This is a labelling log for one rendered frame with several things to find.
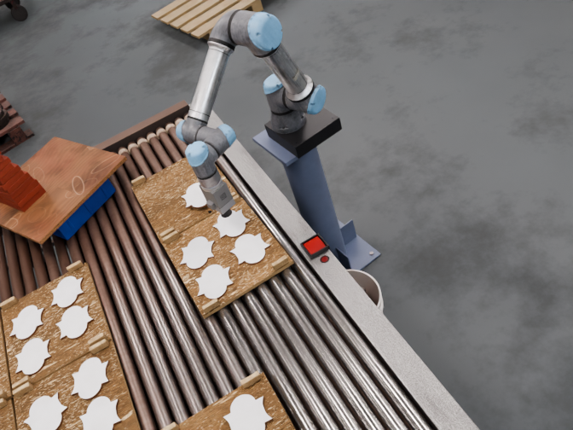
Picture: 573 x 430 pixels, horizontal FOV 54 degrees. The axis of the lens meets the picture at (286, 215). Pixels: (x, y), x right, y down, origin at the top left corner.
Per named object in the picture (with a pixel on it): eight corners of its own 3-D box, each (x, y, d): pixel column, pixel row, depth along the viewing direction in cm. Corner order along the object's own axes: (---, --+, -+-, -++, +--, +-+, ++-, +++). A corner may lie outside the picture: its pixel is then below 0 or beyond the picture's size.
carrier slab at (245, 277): (243, 200, 221) (241, 197, 219) (294, 264, 192) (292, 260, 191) (164, 246, 214) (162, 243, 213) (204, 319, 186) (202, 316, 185)
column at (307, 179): (337, 219, 327) (301, 96, 267) (381, 254, 302) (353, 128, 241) (285, 258, 318) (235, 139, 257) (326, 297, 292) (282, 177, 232)
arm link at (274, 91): (280, 92, 243) (271, 66, 234) (305, 98, 236) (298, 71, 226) (263, 110, 238) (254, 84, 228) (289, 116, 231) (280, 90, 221)
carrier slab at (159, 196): (204, 150, 249) (202, 147, 248) (242, 200, 221) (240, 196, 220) (132, 189, 243) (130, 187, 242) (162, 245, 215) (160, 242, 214)
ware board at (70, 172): (56, 139, 268) (54, 136, 267) (127, 159, 242) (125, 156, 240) (-27, 213, 244) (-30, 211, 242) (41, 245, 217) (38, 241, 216)
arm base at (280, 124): (295, 106, 251) (289, 88, 244) (312, 121, 241) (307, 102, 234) (266, 122, 248) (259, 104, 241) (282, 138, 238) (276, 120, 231)
